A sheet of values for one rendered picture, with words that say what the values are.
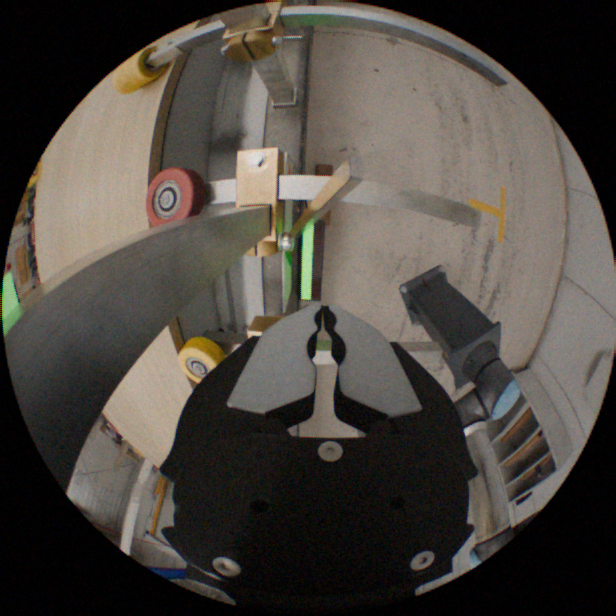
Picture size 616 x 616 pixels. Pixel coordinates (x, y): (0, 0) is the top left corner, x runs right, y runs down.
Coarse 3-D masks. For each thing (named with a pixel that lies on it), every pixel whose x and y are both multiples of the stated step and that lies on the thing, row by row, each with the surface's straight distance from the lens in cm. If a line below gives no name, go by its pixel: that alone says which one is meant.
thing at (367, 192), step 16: (288, 176) 27; (304, 176) 27; (320, 176) 27; (208, 192) 30; (224, 192) 29; (288, 192) 27; (304, 192) 26; (352, 192) 27; (368, 192) 27; (384, 192) 28; (400, 192) 28; (416, 192) 29; (400, 208) 28; (416, 208) 29; (432, 208) 30; (448, 208) 32; (464, 208) 33; (464, 224) 33
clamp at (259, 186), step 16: (240, 160) 28; (272, 160) 26; (240, 176) 27; (256, 176) 27; (272, 176) 26; (240, 192) 27; (256, 192) 26; (272, 192) 26; (272, 208) 26; (272, 224) 26; (272, 240) 26
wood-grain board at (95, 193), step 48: (144, 48) 60; (96, 96) 65; (144, 96) 40; (96, 144) 48; (144, 144) 34; (48, 192) 80; (96, 192) 43; (144, 192) 32; (48, 240) 78; (96, 240) 43; (144, 384) 55; (192, 384) 43; (144, 432) 94
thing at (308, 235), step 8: (312, 232) 43; (304, 240) 43; (312, 240) 43; (304, 248) 43; (304, 256) 44; (304, 264) 44; (304, 272) 45; (304, 280) 45; (304, 288) 46; (304, 296) 47
